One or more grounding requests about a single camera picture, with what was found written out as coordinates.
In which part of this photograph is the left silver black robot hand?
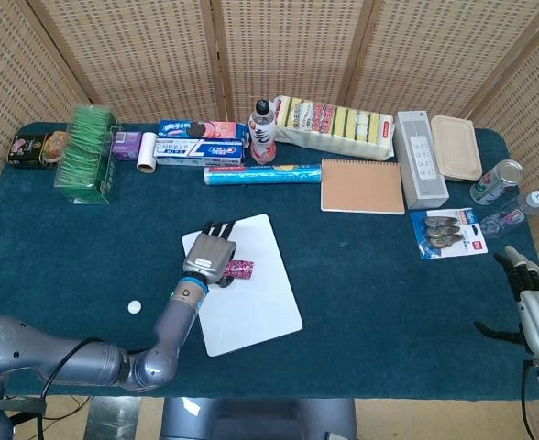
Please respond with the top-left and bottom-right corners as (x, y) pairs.
(181, 220), (238, 289)

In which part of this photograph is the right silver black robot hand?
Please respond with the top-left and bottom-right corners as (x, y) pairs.
(474, 246), (539, 358)

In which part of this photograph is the magenta patterned square card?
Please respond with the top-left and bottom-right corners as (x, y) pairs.
(223, 258), (257, 281)

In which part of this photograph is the white rectangular board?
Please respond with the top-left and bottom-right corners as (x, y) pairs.
(181, 213), (304, 358)

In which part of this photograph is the blue plastic wrap roll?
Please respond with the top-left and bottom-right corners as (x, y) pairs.
(203, 165), (324, 186)

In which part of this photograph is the clear plastic water bottle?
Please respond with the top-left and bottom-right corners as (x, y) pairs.
(479, 190), (539, 239)

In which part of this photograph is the white blue toothpaste box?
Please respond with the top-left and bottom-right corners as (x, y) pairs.
(153, 138), (247, 167)

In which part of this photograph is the white paper roll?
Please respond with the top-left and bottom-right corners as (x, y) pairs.
(136, 132), (159, 174)

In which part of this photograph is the blue blister pack of clips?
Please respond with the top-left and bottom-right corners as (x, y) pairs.
(409, 207), (489, 261)

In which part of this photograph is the blue pink cookie box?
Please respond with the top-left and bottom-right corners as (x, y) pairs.
(157, 119), (250, 141)

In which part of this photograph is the white pink drink bottle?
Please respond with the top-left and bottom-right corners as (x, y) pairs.
(248, 98), (279, 166)

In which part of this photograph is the green white drink can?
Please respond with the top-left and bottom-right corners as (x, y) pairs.
(469, 159), (524, 206)

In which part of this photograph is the small purple box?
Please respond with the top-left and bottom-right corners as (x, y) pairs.
(111, 131), (143, 162)

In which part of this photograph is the green tea bag box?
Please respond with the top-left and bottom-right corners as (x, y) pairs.
(52, 104), (123, 205)

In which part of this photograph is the teal table cloth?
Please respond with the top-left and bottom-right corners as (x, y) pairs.
(0, 121), (539, 402)

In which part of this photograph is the brown spiral notebook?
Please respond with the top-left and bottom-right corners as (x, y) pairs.
(319, 158), (406, 215)

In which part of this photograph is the grey robot torso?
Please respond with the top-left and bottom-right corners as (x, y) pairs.
(161, 397), (358, 440)

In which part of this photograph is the yellow green sponge pack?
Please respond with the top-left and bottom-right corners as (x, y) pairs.
(272, 94), (397, 161)

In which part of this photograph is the beige lidded food container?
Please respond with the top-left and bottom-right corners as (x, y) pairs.
(430, 115), (483, 181)

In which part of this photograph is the grey power strip box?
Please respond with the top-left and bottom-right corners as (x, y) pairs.
(393, 109), (450, 211)

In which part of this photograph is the woven wooden folding screen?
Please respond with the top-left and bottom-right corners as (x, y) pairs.
(0, 0), (539, 285)

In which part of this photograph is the dark snack bag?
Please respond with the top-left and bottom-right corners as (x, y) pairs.
(6, 132), (53, 170)

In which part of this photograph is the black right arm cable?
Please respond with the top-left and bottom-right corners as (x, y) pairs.
(519, 359), (539, 440)

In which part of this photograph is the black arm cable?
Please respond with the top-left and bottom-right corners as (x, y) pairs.
(39, 337), (102, 401)
(519, 359), (539, 440)

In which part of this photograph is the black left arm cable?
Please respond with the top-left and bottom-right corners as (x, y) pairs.
(39, 337), (102, 401)

